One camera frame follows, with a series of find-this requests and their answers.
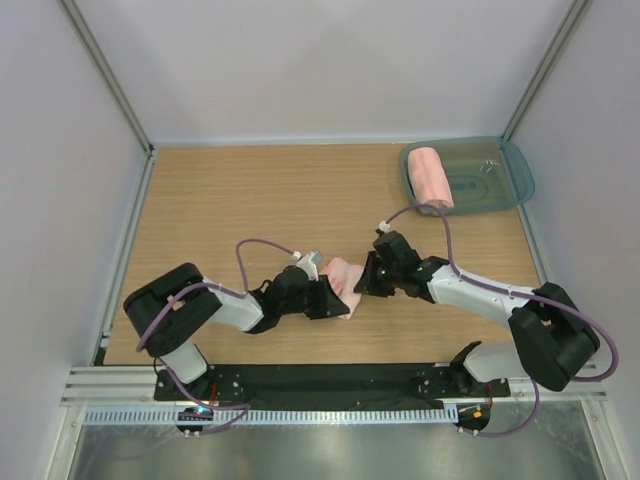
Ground left aluminium frame post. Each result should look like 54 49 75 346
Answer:
58 0 154 155

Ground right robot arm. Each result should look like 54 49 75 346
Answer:
354 231 600 396

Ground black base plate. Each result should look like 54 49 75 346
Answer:
154 363 510 404

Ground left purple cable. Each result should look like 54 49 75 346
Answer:
135 238 314 436

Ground slotted cable duct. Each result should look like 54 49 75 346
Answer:
83 404 458 427

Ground aluminium front rail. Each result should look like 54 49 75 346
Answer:
62 363 606 411

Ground right aluminium frame post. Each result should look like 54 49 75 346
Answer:
501 0 593 140

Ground small pink cloth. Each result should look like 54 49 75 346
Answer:
320 257 364 320

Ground aluminium frame post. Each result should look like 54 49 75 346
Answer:
58 0 154 155
501 0 593 140

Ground teal plastic tray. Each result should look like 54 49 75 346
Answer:
399 137 535 215

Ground large pink towel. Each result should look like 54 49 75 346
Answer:
407 147 454 208

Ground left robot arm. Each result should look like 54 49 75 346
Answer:
123 263 351 400

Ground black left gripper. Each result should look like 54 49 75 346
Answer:
279 274 348 319

